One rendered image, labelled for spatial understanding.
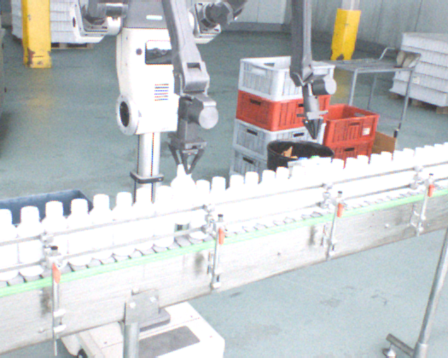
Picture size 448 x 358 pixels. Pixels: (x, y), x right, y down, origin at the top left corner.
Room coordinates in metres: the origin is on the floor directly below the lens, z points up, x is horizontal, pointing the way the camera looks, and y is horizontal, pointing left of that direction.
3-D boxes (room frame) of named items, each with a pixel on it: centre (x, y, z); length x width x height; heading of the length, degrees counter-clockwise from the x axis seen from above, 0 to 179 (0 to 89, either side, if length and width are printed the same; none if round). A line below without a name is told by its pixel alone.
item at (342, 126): (4.68, -0.88, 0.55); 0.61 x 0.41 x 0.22; 129
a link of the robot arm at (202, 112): (1.40, 0.09, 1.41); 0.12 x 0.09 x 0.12; 36
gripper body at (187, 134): (1.43, 0.11, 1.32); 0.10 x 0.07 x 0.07; 36
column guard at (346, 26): (11.65, -2.07, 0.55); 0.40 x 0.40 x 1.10; 36
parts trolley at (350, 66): (6.41, -1.48, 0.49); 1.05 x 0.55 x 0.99; 126
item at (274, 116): (4.19, -0.37, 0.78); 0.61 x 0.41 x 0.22; 133
